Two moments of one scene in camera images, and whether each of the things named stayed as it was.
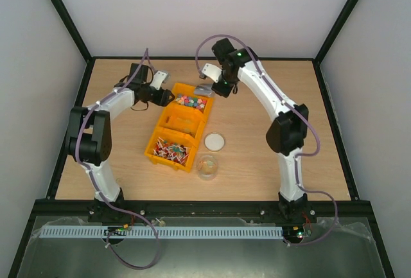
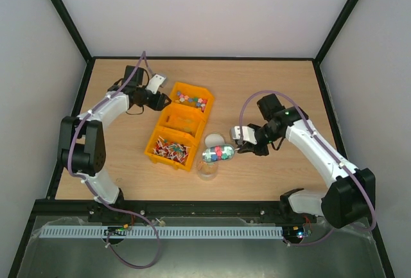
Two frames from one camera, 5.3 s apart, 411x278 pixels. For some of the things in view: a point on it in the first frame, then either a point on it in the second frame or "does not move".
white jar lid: [214, 141] does not move
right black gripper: [221, 88] to [253, 146]
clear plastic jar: [207, 167] does not move
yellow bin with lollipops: [173, 149] does not move
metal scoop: [203, 89] to [218, 153]
